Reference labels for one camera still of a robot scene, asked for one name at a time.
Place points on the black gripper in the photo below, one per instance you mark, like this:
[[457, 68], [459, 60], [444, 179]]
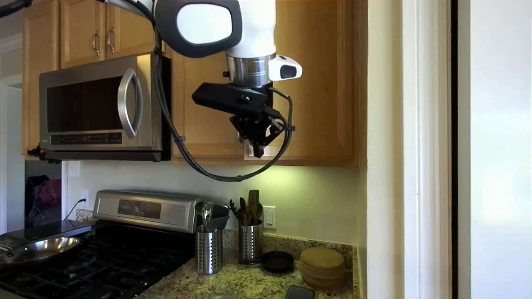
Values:
[[254, 119]]

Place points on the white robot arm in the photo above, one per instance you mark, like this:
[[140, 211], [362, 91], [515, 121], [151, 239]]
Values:
[[244, 31]]

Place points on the wooden upper cupboard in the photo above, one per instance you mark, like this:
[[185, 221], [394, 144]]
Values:
[[60, 33]]

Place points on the wooden slotted spatula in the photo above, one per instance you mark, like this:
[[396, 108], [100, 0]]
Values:
[[254, 209]]

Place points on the metal utensil holder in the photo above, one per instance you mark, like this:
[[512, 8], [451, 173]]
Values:
[[208, 251], [249, 242]]

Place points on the small black pan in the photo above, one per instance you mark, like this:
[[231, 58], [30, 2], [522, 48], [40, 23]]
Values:
[[278, 262]]

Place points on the stack of cork coasters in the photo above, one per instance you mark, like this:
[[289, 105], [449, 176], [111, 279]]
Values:
[[323, 267]]

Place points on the stainless steel stove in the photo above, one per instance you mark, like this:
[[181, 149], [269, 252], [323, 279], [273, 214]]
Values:
[[135, 241]]

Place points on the stainless steel microwave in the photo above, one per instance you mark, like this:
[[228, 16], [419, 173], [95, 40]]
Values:
[[106, 110]]

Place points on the metal bowl on stove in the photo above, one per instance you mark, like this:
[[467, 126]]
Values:
[[37, 251]]

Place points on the white wall outlet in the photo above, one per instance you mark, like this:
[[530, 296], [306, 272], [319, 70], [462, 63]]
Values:
[[269, 216]]

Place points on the white door frame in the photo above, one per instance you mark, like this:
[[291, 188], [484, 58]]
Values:
[[426, 124]]

